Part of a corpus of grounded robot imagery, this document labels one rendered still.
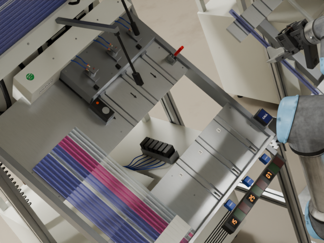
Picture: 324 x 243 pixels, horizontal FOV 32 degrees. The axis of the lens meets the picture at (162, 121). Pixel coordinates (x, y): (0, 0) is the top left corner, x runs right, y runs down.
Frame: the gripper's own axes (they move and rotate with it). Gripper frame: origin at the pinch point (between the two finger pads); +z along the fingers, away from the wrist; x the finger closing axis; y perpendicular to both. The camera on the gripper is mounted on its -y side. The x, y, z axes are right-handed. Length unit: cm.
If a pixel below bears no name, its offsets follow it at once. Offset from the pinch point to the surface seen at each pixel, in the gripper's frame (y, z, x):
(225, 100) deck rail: -1.1, 12.1, 20.4
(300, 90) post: -19.5, 12.5, -8.3
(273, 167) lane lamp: -28.1, 5.0, 26.9
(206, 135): -4.6, 10.8, 36.3
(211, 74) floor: -19, 151, -69
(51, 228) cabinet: 0, 63, 86
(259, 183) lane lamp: -28.0, 4.7, 35.2
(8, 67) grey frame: 54, 15, 72
